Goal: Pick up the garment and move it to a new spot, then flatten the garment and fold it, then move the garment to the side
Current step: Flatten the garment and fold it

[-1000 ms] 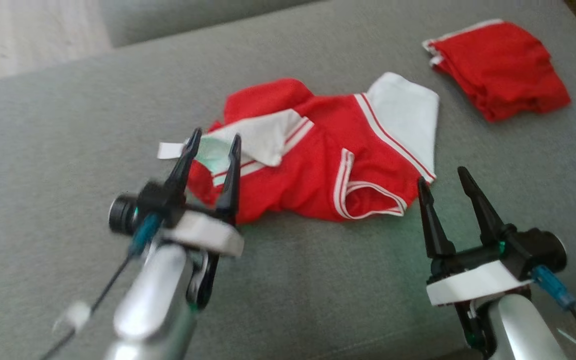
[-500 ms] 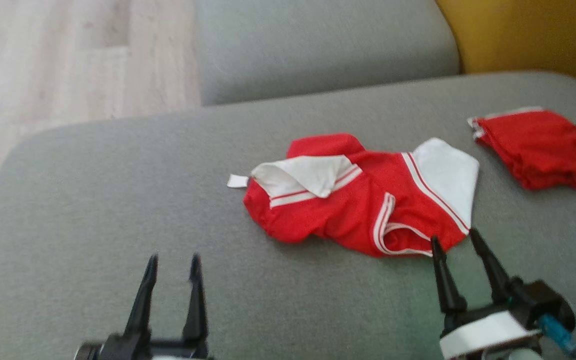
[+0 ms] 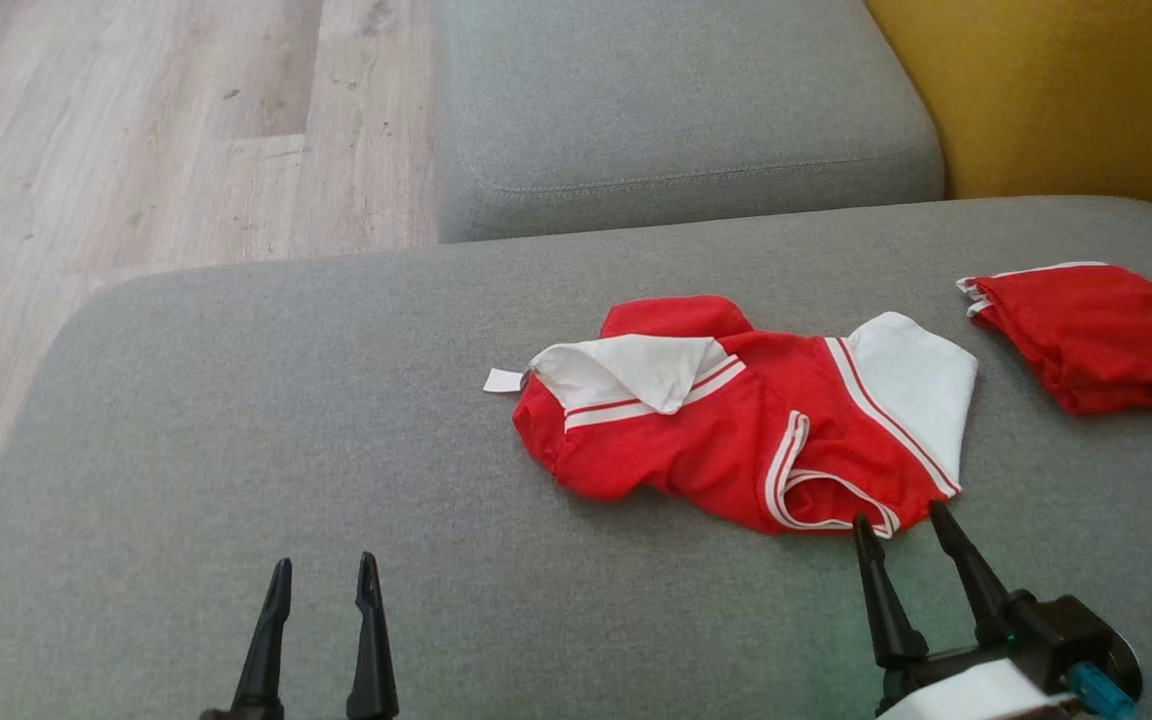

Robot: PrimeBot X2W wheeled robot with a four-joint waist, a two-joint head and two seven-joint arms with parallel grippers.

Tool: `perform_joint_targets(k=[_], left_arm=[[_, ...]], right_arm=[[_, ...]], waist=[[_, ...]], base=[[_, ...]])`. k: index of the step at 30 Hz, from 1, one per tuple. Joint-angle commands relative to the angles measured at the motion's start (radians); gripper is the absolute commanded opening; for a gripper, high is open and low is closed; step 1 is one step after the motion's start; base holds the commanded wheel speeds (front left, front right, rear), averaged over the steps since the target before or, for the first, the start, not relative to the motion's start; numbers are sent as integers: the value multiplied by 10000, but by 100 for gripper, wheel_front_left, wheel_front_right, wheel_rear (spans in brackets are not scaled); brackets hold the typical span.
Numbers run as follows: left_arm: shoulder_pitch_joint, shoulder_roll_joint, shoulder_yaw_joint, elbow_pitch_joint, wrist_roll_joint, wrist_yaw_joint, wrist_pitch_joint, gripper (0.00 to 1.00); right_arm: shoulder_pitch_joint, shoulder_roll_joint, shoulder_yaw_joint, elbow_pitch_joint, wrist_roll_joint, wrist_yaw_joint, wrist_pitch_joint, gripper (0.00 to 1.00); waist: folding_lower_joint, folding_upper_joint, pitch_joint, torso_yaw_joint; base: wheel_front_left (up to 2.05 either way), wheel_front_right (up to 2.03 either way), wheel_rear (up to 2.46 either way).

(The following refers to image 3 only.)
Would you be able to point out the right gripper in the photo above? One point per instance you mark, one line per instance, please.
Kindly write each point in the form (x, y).
(966, 690)

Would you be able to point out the folded red garment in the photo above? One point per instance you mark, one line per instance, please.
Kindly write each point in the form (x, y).
(1096, 335)

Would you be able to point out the small grey sofa cushion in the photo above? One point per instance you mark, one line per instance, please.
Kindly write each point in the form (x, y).
(676, 110)

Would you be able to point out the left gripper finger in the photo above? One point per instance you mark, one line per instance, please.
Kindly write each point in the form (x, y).
(266, 650)
(373, 650)

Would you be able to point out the yellow sofa backrest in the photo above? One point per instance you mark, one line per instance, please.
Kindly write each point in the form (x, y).
(1076, 95)

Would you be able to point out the red white-trimmed shirt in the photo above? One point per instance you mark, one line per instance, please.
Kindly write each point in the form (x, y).
(736, 420)

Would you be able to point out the large grey sofa seat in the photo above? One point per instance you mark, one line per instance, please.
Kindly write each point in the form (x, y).
(336, 480)

